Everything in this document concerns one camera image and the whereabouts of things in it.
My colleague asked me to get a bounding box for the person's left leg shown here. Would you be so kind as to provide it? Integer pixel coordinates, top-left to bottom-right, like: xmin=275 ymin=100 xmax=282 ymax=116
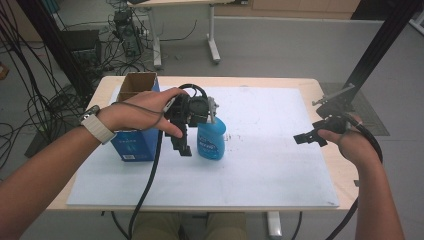
xmin=130 ymin=211 xmax=184 ymax=240

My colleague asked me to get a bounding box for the white table leg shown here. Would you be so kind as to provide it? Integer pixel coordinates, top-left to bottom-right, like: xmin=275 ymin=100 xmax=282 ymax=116
xmin=266 ymin=211 xmax=283 ymax=238

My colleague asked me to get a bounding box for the black floor cable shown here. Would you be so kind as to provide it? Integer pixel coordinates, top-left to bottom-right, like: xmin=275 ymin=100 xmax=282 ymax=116
xmin=159 ymin=19 xmax=199 ymax=44

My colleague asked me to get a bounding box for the white band wristwatch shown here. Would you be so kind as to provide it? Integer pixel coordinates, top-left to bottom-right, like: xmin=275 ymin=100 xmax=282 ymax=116
xmin=79 ymin=104 xmax=118 ymax=146

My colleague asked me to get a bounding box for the person's left hand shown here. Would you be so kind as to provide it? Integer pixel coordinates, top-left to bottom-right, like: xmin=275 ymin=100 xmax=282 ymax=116
xmin=96 ymin=87 xmax=188 ymax=140

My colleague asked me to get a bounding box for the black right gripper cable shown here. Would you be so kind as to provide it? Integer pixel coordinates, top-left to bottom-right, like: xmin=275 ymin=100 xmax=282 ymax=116
xmin=324 ymin=113 xmax=384 ymax=240

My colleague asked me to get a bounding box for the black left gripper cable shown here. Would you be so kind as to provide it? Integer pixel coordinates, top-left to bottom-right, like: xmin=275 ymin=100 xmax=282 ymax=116
xmin=127 ymin=129 xmax=165 ymax=240

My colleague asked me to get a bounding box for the black equipment box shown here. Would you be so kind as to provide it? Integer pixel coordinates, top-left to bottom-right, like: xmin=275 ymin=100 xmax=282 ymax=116
xmin=60 ymin=29 xmax=104 ymax=69

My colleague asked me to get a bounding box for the bundle of black cables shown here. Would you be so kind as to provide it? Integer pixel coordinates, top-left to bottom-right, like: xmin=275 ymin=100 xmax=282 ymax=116
xmin=0 ymin=0 xmax=86 ymax=169

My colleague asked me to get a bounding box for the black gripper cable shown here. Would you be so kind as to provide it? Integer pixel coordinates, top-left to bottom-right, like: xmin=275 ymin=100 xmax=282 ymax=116
xmin=127 ymin=129 xmax=165 ymax=240
xmin=324 ymin=113 xmax=384 ymax=240

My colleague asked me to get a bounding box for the blue cardboard box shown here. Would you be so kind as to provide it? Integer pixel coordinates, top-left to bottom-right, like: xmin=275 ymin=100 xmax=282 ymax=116
xmin=109 ymin=71 xmax=162 ymax=163

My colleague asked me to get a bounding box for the person's leg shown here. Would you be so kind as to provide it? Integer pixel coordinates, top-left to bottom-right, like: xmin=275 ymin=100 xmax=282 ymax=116
xmin=205 ymin=211 xmax=248 ymax=240
xmin=130 ymin=211 xmax=184 ymax=240

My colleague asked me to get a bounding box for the person's right leg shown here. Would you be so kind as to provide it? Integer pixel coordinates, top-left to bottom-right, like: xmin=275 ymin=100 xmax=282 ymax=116
xmin=205 ymin=211 xmax=248 ymax=240

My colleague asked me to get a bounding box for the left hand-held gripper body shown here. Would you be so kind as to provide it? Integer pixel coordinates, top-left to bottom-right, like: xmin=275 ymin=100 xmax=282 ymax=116
xmin=164 ymin=83 xmax=221 ymax=138

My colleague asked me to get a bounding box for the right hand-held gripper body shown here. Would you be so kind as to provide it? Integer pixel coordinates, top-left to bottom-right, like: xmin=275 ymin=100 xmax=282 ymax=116
xmin=311 ymin=82 xmax=357 ymax=135

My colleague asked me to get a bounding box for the black metal frame post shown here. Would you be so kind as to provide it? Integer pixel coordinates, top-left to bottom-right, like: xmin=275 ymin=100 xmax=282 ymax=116
xmin=342 ymin=0 xmax=424 ymax=113
xmin=15 ymin=0 xmax=96 ymax=103

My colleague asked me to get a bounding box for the thin grey wrist cord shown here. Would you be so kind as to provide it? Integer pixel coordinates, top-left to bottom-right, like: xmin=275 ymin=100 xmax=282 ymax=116
xmin=110 ymin=99 xmax=175 ymax=130

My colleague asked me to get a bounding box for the person's right hand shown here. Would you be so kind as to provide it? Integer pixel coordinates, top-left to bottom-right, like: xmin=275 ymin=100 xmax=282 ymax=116
xmin=316 ymin=113 xmax=382 ymax=168

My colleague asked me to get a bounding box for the white-legged wooden desk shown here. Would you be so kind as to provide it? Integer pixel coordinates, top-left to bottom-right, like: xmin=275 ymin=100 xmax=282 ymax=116
xmin=126 ymin=0 xmax=249 ymax=69

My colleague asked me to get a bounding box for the blue plastic bottle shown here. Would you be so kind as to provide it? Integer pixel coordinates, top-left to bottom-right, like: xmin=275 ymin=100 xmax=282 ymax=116
xmin=196 ymin=115 xmax=228 ymax=161

